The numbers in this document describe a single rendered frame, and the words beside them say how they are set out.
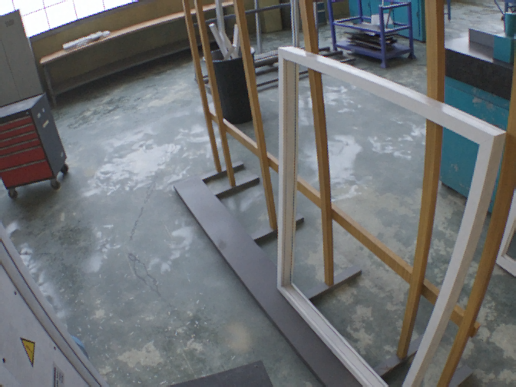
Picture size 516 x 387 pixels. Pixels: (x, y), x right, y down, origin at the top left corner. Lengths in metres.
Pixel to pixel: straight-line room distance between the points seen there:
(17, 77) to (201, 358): 6.52
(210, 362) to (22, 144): 3.00
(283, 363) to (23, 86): 6.84
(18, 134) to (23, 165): 0.35
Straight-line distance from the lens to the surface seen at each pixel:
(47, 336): 0.87
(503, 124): 2.91
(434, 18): 1.28
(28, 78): 8.00
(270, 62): 6.46
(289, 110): 2.01
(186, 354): 2.49
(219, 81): 4.62
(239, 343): 2.46
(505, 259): 2.89
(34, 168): 4.57
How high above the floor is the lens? 1.97
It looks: 32 degrees down
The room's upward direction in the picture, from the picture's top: 10 degrees counter-clockwise
